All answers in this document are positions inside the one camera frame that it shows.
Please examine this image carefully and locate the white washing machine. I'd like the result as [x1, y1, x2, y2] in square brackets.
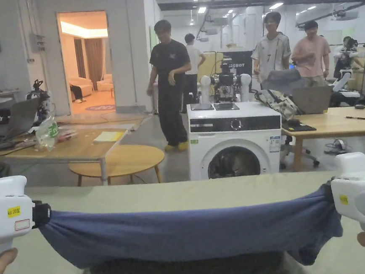
[180, 92, 290, 186]

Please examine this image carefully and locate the dark blue shirt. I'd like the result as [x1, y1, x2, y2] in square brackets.
[36, 170, 348, 274]

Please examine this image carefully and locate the white and black two-armed robot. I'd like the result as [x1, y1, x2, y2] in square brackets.
[195, 59, 256, 109]

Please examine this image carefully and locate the long wooden table with clutter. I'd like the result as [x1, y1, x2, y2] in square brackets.
[0, 83, 141, 201]

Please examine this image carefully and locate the round wooden low table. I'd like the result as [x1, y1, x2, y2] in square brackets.
[67, 139, 169, 196]

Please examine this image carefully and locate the white sofa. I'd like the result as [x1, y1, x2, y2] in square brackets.
[69, 74, 96, 101]

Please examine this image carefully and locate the white humanoid robot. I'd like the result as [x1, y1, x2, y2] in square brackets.
[324, 33, 365, 110]

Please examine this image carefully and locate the wooden table with laptop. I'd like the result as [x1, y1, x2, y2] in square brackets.
[276, 77, 365, 174]

